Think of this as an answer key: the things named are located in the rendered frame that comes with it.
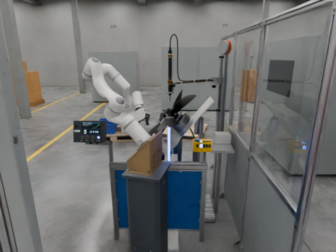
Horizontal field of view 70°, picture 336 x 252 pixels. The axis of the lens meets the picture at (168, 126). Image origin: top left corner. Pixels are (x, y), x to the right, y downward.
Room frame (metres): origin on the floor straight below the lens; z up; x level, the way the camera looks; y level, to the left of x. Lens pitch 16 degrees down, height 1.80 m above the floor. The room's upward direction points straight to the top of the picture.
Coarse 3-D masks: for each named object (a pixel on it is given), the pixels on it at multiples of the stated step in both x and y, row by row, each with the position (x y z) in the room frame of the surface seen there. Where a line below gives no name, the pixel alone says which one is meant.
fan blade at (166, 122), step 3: (165, 120) 2.28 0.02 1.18; (168, 120) 2.27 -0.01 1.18; (171, 120) 2.27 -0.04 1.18; (174, 120) 2.26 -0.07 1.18; (162, 123) 2.23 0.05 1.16; (165, 123) 2.21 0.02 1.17; (168, 123) 2.19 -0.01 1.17; (171, 123) 2.18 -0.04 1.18; (174, 123) 2.16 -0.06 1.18; (177, 123) 2.14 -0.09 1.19; (159, 126) 2.19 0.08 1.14; (162, 126) 2.17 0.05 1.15; (165, 126) 2.15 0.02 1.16; (168, 126) 2.12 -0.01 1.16; (159, 129) 2.14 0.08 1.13
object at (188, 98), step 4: (184, 96) 2.25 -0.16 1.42; (188, 96) 2.33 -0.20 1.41; (192, 96) 2.38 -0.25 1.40; (180, 100) 2.32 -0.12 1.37; (184, 100) 2.36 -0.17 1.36; (188, 100) 2.40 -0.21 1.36; (176, 104) 2.37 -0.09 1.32; (180, 104) 2.40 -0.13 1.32; (184, 104) 2.43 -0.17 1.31; (180, 108) 2.45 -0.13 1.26
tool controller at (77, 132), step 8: (80, 120) 2.01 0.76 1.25; (88, 120) 2.01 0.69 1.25; (96, 120) 2.00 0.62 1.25; (104, 120) 2.07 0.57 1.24; (80, 128) 1.99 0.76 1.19; (88, 128) 1.98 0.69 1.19; (96, 128) 1.98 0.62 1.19; (104, 128) 2.03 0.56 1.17; (88, 136) 1.97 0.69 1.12; (96, 136) 1.96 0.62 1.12; (104, 136) 2.01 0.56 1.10
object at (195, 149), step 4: (192, 140) 2.05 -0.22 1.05; (200, 140) 2.00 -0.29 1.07; (204, 140) 2.00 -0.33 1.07; (208, 140) 2.00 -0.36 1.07; (192, 144) 2.03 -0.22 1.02; (192, 148) 2.02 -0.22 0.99; (196, 148) 1.95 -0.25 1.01; (200, 148) 1.95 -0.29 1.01; (204, 148) 1.95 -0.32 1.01; (208, 148) 1.95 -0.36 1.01
